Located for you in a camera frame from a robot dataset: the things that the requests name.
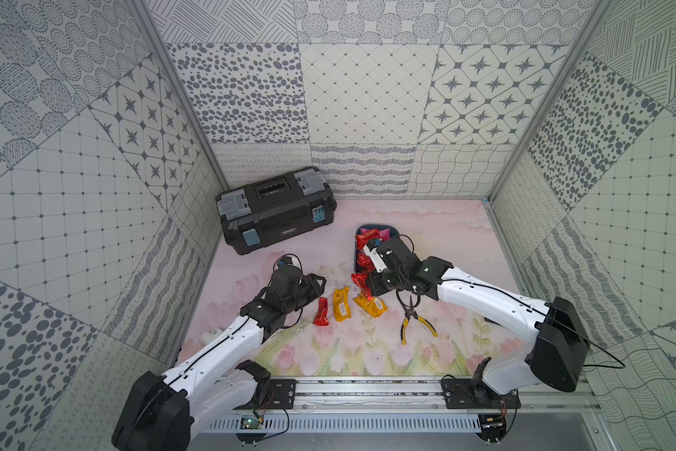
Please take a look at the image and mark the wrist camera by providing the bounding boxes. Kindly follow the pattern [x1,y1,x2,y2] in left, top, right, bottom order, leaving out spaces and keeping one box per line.
[362,245,387,274]
[274,254,297,270]

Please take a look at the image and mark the red tea bag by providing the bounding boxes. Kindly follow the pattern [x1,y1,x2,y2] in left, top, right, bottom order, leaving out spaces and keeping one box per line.
[313,297,330,327]
[351,274,374,301]

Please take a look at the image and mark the yellow tea bag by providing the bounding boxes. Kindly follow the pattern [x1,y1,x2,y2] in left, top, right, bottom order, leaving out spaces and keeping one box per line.
[353,294,388,318]
[332,287,351,322]

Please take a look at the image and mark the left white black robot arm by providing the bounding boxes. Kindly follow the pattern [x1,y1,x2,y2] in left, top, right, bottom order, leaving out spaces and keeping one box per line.
[112,257,327,450]

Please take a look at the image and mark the white ventilation grille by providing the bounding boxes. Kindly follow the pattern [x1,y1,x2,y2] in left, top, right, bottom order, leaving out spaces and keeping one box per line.
[205,413,481,434]

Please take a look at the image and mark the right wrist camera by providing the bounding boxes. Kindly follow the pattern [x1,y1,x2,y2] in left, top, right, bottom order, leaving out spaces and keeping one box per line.
[362,245,387,274]

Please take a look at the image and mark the teal plastic storage box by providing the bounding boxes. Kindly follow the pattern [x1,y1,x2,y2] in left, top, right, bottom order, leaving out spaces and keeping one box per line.
[354,224,400,274]

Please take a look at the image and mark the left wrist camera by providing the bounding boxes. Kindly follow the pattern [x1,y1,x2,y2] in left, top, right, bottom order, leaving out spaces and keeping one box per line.
[274,254,297,270]

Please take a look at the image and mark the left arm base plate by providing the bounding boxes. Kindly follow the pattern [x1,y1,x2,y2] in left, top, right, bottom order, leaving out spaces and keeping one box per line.
[240,379,297,410]

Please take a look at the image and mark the black screwdriver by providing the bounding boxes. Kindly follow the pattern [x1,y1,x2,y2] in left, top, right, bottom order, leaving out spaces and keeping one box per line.
[484,318,503,327]

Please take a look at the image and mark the aluminium mounting rail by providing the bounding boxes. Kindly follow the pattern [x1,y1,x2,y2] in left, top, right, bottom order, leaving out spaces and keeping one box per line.
[202,375,601,416]

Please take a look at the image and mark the black plastic toolbox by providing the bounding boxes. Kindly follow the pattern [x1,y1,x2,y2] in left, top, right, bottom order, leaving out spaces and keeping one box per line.
[216,166,337,256]

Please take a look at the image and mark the yellow handled pliers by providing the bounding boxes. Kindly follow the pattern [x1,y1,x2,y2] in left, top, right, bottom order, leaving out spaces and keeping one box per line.
[395,286,439,346]

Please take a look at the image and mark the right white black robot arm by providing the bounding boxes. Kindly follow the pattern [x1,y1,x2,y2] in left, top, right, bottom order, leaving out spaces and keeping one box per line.
[364,237,590,396]

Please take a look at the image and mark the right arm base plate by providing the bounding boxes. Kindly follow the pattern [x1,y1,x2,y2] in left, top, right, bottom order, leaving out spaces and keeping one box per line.
[440,375,521,410]

